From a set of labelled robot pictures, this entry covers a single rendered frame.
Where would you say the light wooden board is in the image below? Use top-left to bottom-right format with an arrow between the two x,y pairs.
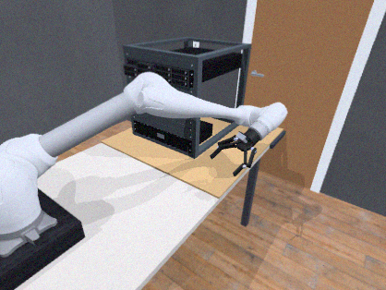
101,117 -> 283,199

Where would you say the dark grey rack frame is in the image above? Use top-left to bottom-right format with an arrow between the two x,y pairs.
123,38 -> 251,159

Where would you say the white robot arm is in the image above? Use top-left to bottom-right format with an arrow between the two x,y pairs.
0,72 -> 287,258

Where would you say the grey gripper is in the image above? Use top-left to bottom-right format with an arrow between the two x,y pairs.
210,128 -> 260,176

